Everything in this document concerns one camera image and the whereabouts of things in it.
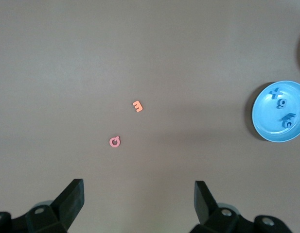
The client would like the orange foam letter E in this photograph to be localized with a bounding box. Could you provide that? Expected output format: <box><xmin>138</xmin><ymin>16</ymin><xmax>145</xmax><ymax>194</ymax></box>
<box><xmin>132</xmin><ymin>100</ymin><xmax>143</xmax><ymax>113</ymax></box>

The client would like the blue foam letter X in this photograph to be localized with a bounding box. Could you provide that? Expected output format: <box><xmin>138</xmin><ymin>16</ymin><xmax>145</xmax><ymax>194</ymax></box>
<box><xmin>269</xmin><ymin>87</ymin><xmax>283</xmax><ymax>100</ymax></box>

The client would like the blue plate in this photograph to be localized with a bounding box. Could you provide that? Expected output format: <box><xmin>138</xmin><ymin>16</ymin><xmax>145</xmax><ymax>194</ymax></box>
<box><xmin>251</xmin><ymin>81</ymin><xmax>300</xmax><ymax>143</ymax></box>

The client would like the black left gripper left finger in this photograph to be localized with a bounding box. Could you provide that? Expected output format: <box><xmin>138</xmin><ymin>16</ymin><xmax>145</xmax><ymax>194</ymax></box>
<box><xmin>0</xmin><ymin>178</ymin><xmax>85</xmax><ymax>233</ymax></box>

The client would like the brown table cover mat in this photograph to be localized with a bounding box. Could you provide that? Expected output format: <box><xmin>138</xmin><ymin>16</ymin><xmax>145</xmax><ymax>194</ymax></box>
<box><xmin>0</xmin><ymin>0</ymin><xmax>300</xmax><ymax>233</ymax></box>

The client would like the pink foam letter Q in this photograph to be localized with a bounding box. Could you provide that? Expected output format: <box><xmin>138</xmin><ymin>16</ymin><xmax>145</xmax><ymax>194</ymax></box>
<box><xmin>108</xmin><ymin>135</ymin><xmax>121</xmax><ymax>148</ymax></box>

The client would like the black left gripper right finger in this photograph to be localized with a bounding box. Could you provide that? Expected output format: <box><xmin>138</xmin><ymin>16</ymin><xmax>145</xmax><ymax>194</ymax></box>
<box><xmin>188</xmin><ymin>180</ymin><xmax>293</xmax><ymax>233</ymax></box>

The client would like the blue foam letter E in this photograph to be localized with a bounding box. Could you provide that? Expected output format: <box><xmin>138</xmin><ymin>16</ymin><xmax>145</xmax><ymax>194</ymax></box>
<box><xmin>281</xmin><ymin>113</ymin><xmax>297</xmax><ymax>124</ymax></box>

